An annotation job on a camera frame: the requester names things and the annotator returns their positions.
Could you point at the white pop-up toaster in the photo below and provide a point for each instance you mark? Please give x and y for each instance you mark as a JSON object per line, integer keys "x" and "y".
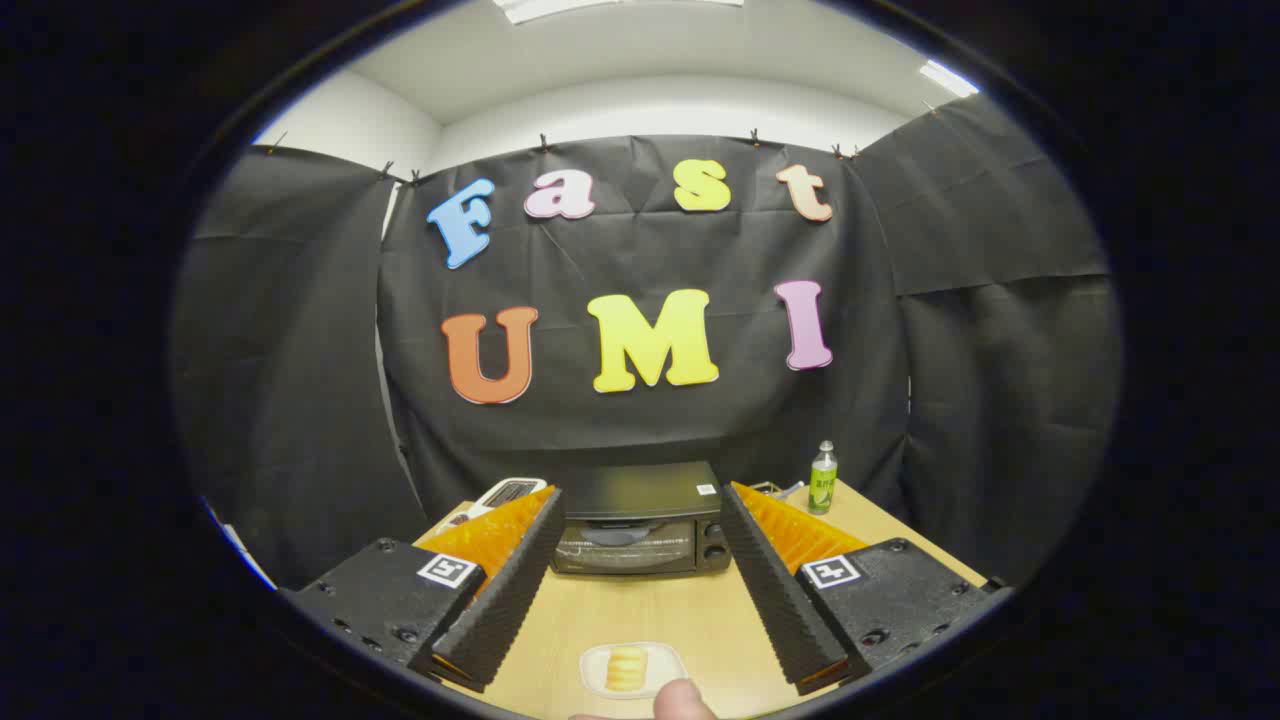
{"x": 510, "y": 490}

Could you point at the golden bread roll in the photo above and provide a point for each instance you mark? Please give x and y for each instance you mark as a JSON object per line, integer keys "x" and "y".
{"x": 627, "y": 668}

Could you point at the green label drink bottle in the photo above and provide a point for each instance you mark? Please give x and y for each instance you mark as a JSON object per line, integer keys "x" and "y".
{"x": 823, "y": 485}

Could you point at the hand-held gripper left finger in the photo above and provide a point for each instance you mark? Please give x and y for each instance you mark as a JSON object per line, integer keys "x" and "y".
{"x": 505, "y": 600}

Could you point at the black toaster oven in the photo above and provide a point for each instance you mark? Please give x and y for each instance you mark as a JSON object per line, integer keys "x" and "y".
{"x": 640, "y": 490}

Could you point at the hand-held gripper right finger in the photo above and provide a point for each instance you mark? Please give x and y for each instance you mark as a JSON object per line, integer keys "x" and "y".
{"x": 775, "y": 600}

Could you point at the long ceiling light panel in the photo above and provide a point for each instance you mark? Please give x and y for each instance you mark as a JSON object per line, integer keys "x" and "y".
{"x": 560, "y": 8}

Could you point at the short ceiling light panel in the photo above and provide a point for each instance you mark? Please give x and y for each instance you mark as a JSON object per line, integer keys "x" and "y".
{"x": 948, "y": 78}

